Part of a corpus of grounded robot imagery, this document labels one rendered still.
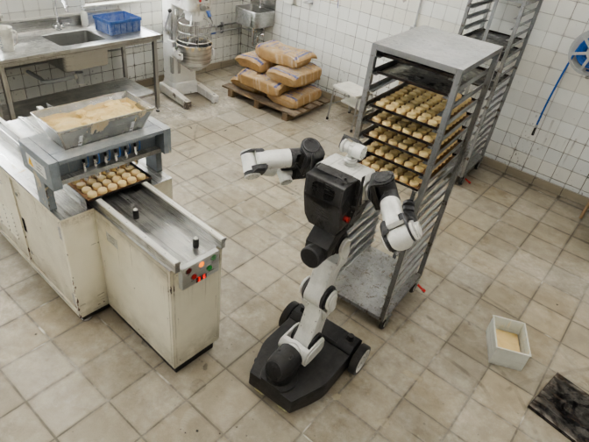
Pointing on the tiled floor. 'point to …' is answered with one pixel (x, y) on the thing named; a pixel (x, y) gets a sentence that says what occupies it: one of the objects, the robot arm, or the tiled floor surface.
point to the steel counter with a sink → (72, 60)
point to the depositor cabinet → (58, 230)
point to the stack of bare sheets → (564, 408)
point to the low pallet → (273, 103)
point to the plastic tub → (507, 343)
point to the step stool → (350, 97)
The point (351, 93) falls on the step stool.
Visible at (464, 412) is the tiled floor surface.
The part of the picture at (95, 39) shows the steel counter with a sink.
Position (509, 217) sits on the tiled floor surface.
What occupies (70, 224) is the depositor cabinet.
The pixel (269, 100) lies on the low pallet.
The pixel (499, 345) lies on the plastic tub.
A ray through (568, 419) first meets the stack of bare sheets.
